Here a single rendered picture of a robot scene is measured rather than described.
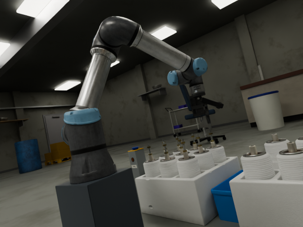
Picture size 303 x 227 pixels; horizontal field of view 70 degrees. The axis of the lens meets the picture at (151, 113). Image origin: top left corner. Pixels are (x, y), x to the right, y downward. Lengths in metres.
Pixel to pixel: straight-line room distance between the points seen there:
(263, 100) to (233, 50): 4.11
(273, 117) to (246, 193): 3.23
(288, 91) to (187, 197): 4.09
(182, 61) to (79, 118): 0.50
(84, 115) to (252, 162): 0.56
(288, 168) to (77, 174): 0.63
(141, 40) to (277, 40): 6.84
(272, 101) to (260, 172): 3.21
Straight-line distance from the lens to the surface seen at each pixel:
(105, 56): 0.96
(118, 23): 0.90
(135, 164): 1.29
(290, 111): 4.86
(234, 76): 7.71
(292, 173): 0.77
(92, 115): 0.72
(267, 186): 0.77
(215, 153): 1.14
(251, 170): 0.81
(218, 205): 0.97
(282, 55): 7.50
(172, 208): 1.04
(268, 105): 3.95
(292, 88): 4.84
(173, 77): 1.08
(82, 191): 0.67
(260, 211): 0.82
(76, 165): 0.72
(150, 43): 0.92
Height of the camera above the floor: 0.41
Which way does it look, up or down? 4 degrees up
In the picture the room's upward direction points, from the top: 12 degrees counter-clockwise
